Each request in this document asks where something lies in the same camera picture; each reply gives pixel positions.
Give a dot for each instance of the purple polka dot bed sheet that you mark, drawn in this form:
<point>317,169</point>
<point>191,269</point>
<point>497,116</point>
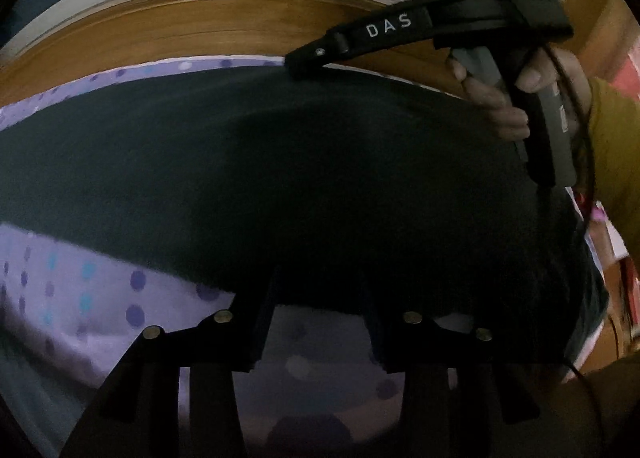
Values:
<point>100,298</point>

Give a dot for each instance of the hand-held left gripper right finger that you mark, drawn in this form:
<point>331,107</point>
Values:
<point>380,343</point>

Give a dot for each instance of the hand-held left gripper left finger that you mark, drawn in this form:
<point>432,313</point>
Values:
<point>262,328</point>

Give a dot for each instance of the person's body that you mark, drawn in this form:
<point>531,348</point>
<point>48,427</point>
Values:
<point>600,413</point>

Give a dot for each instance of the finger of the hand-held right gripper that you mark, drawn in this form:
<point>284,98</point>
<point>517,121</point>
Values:
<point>350,38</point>

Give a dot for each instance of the wooden bed frame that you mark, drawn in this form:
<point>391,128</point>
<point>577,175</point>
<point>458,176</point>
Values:
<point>150,33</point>

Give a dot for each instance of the wooden bedside cabinet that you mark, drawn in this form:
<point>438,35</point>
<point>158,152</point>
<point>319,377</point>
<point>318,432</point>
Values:
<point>597,348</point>

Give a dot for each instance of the person's right hand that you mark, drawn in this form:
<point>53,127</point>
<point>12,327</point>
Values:
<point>492,103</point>

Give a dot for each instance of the dark green fleece garment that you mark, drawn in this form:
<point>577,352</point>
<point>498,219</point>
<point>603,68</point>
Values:
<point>250,178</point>

